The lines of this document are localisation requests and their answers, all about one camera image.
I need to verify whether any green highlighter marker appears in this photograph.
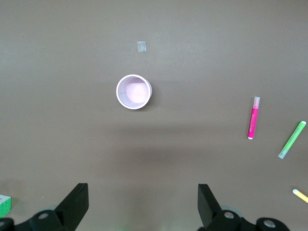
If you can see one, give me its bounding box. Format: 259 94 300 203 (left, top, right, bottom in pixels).
278 121 307 160

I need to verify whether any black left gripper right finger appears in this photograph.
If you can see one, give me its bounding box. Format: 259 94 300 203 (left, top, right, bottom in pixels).
197 184 257 231

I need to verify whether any yellow highlighter marker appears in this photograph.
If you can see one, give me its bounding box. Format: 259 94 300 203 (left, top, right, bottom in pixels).
292 189 308 204

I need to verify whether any pink highlighter marker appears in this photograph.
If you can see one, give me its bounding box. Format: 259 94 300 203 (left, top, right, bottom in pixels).
247 96 261 141

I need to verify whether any colourful puzzle cube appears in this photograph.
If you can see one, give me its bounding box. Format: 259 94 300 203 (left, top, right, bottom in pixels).
0 193 13 218

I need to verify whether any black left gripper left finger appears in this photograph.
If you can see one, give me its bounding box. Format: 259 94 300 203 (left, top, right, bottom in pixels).
16 183 89 231

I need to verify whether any translucent pink plastic cup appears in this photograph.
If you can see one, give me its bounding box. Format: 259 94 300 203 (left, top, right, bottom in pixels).
115 74 154 111

